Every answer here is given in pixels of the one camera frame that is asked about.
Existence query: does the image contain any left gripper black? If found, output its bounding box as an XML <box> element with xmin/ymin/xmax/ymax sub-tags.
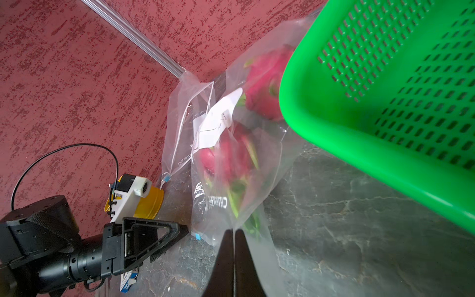
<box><xmin>101</xmin><ymin>217</ymin><xmax>189</xmax><ymax>277</ymax></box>

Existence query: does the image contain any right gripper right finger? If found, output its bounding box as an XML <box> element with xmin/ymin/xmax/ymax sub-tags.
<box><xmin>234</xmin><ymin>230</ymin><xmax>266</xmax><ymax>297</ymax></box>

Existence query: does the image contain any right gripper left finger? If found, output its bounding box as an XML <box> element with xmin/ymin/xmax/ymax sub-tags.
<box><xmin>202</xmin><ymin>230</ymin><xmax>234</xmax><ymax>297</ymax></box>

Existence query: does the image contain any bag dragon fruit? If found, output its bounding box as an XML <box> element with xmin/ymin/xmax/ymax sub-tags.
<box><xmin>240</xmin><ymin>45</ymin><xmax>295</xmax><ymax>121</ymax></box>
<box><xmin>195</xmin><ymin>123</ymin><xmax>259</xmax><ymax>219</ymax></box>

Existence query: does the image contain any clear zip-top bag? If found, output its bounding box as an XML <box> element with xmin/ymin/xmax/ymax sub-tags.
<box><xmin>162</xmin><ymin>17</ymin><xmax>313</xmax><ymax>297</ymax></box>

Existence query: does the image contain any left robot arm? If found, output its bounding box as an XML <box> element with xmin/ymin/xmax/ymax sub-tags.
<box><xmin>1</xmin><ymin>196</ymin><xmax>189</xmax><ymax>297</ymax></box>

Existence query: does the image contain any yellow cup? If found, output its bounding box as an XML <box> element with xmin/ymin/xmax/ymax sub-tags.
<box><xmin>104</xmin><ymin>184</ymin><xmax>164</xmax><ymax>220</ymax></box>

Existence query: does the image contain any small printed packet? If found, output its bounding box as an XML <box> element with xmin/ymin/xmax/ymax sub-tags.
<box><xmin>120</xmin><ymin>269</ymin><xmax>138</xmax><ymax>293</ymax></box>

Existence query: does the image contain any white paper card rear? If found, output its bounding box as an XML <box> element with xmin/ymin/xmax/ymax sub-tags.
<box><xmin>192</xmin><ymin>88</ymin><xmax>243</xmax><ymax>154</ymax></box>

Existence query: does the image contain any left corner aluminium profile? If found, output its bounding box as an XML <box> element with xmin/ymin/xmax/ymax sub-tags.
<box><xmin>82</xmin><ymin>0</ymin><xmax>185</xmax><ymax>78</ymax></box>

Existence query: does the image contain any green plastic basket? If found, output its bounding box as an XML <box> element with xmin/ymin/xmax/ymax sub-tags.
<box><xmin>280</xmin><ymin>0</ymin><xmax>475</xmax><ymax>232</ymax></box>

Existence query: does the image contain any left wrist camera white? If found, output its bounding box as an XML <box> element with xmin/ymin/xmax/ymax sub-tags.
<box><xmin>108</xmin><ymin>174</ymin><xmax>152</xmax><ymax>224</ymax></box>

